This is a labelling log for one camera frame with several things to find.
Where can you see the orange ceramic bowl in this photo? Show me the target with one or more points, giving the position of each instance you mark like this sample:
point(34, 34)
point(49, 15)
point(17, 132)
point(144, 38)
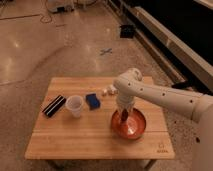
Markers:
point(132, 128)

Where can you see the black striped rectangular block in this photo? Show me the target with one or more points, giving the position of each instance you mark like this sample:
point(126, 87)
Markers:
point(54, 106)

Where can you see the black box on floor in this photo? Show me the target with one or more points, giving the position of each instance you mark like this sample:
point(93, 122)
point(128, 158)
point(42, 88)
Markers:
point(127, 31)

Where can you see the white machine base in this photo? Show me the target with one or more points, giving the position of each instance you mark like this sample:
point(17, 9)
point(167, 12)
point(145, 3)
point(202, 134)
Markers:
point(56, 6)

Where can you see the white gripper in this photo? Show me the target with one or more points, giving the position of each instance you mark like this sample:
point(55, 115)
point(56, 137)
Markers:
point(125, 102)

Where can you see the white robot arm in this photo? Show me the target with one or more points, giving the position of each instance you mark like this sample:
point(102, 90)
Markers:
point(193, 105)

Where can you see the blue sponge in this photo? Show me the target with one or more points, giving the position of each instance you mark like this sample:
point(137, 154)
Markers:
point(92, 101)

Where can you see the clear plastic cup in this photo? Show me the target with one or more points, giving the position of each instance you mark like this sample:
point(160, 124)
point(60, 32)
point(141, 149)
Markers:
point(75, 105)

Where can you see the small white crumpled object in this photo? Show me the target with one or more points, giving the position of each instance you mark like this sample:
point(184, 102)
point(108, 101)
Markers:
point(110, 90)

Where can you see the dark red pepper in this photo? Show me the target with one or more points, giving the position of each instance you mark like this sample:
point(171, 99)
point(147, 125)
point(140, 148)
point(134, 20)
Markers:
point(124, 115)

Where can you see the wooden table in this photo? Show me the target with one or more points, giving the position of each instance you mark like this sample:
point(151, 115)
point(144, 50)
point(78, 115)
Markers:
point(90, 136)

